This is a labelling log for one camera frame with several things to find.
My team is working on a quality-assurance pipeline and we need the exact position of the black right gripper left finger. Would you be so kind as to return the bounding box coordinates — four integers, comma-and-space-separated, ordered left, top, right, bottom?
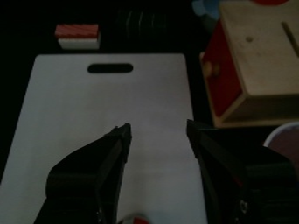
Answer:
32, 122, 134, 224

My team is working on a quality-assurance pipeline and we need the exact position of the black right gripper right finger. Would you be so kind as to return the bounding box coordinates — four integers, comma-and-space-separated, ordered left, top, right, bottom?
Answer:
186, 118, 299, 224

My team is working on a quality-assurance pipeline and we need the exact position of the white bowl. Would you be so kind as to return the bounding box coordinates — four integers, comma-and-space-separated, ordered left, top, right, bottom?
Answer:
263, 121, 299, 167

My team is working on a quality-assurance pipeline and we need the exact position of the red and white dough piece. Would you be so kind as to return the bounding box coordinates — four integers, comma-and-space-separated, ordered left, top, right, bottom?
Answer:
116, 213, 151, 224

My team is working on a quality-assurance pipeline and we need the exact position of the white plastic cutting board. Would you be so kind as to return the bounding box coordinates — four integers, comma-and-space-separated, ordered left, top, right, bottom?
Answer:
0, 52, 210, 224

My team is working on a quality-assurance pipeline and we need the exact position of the wooden toy cabinet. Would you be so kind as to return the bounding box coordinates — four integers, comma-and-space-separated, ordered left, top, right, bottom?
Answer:
199, 0, 299, 130

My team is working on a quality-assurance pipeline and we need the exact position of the red and white toy block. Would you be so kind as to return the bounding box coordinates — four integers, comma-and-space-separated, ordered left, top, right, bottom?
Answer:
53, 24, 101, 51

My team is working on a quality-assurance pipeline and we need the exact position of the blue toy item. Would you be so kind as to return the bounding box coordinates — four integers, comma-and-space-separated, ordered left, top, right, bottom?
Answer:
191, 0, 222, 19

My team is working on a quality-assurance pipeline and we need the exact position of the red round toy piece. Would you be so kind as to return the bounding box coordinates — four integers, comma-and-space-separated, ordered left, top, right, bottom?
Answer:
250, 0, 290, 6

